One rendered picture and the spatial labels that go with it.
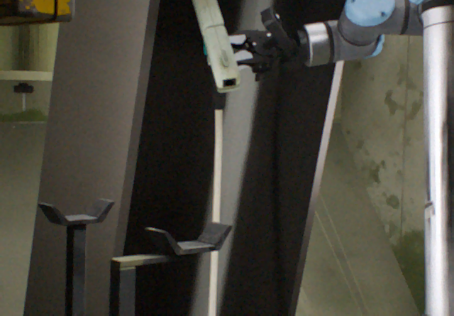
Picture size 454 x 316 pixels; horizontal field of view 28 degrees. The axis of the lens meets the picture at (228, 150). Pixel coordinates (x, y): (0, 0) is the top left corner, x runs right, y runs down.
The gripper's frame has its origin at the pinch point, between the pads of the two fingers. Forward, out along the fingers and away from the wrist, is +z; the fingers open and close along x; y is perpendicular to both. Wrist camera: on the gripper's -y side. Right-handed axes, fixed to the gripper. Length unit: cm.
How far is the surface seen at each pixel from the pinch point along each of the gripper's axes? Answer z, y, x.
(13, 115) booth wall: 53, 117, 98
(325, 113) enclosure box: -30.9, 35.2, 7.6
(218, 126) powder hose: -1.1, 21.7, -2.2
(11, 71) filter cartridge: 48, 78, 82
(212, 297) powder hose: 7, 43, -33
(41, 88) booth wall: 41, 116, 108
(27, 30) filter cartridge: 41, 71, 92
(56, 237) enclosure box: 39, 43, -10
